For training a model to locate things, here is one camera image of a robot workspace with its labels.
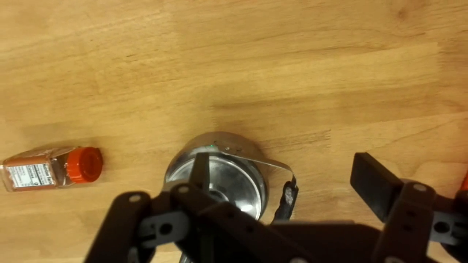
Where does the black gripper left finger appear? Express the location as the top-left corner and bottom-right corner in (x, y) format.
(86, 152), (246, 263)

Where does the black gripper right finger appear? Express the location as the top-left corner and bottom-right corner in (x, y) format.
(350, 150), (468, 263)

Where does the silver kettle lid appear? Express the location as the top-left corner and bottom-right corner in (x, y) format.
(167, 150), (270, 220)

